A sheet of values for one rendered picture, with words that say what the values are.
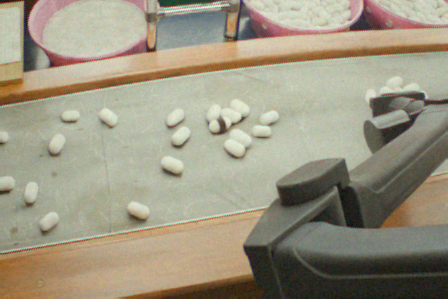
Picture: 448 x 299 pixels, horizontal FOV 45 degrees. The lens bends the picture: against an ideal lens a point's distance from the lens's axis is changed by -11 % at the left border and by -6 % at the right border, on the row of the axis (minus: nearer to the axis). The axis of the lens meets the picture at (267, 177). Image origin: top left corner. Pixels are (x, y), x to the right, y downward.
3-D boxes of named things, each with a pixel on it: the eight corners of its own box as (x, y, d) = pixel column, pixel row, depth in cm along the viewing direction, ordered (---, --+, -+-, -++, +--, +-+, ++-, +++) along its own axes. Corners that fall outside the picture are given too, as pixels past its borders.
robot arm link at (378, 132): (474, 152, 77) (462, 94, 76) (409, 178, 75) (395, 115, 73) (432, 145, 89) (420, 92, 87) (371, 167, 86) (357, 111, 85)
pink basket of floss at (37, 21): (184, 38, 118) (186, 3, 110) (100, 113, 103) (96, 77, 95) (95, -2, 124) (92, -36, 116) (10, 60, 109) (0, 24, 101)
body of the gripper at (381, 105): (367, 96, 92) (388, 101, 85) (419, 90, 95) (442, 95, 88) (370, 136, 94) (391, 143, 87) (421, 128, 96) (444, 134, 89)
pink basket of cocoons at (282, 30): (377, 41, 126) (387, 9, 118) (287, 80, 114) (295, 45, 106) (301, -19, 137) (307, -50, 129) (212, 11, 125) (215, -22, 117)
